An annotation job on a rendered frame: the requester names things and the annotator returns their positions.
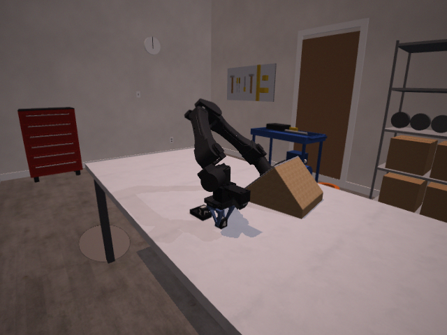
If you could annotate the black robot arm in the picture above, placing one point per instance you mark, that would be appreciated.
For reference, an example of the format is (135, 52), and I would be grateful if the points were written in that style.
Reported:
(207, 151)

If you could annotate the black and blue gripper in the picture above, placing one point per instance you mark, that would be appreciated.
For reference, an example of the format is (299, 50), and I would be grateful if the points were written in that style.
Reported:
(213, 205)

